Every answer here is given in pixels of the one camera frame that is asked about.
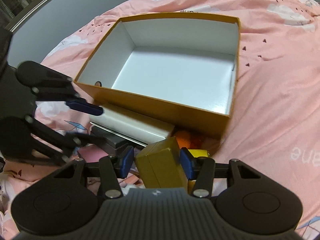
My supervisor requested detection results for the yellow tape measure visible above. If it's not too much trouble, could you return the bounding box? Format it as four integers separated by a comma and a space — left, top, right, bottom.
186, 148, 209, 193

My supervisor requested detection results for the black rectangular box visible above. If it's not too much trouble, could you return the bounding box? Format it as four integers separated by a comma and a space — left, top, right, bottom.
91, 126, 144, 156

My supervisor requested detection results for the orange crochet ball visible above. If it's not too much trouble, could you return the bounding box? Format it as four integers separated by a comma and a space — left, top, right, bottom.
173, 129, 221, 156

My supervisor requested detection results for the white rectangular box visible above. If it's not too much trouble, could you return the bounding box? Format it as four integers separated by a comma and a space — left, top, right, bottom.
89, 104, 175, 145

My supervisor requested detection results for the orange cardboard storage box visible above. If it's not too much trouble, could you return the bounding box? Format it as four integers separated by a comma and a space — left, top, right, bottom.
74, 12, 241, 137

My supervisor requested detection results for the pink cloud-print duvet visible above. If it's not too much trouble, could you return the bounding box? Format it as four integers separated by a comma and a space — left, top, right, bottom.
1, 0, 319, 239

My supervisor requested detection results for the olive yellow small box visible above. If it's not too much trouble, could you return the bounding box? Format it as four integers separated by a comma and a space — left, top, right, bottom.
135, 137, 188, 190

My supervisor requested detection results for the pink card holder wallet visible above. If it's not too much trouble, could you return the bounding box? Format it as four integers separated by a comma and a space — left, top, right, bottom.
77, 145, 108, 163

